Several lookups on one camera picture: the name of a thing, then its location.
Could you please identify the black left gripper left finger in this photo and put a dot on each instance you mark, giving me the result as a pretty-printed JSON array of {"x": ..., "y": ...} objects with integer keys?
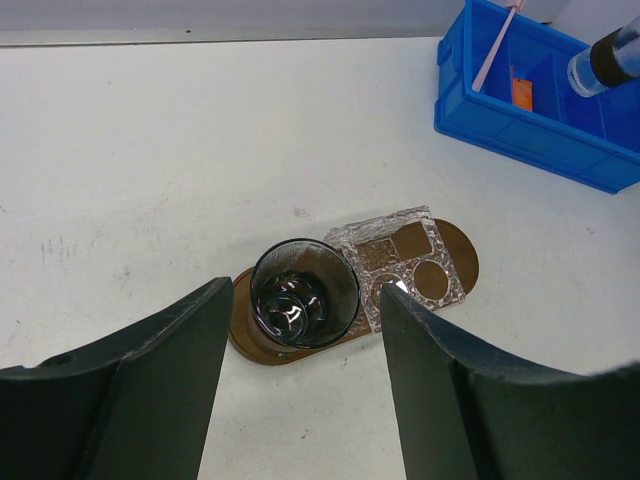
[{"x": 135, "y": 404}]

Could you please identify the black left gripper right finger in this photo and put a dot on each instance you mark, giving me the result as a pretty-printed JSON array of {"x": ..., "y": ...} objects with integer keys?
[{"x": 466, "y": 409}]

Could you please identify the clear textured toothbrush holder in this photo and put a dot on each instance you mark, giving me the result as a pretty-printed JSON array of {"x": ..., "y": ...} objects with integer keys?
[{"x": 409, "y": 249}]

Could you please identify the dark glass cup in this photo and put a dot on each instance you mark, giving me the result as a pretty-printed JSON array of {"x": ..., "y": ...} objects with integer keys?
[
  {"x": 609, "y": 63},
  {"x": 303, "y": 294}
]

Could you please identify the brown oval wooden tray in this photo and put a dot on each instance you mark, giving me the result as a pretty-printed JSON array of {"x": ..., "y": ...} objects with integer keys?
[{"x": 460, "y": 260}]

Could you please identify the blue plastic bin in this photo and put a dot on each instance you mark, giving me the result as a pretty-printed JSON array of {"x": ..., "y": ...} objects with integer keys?
[{"x": 594, "y": 141}]

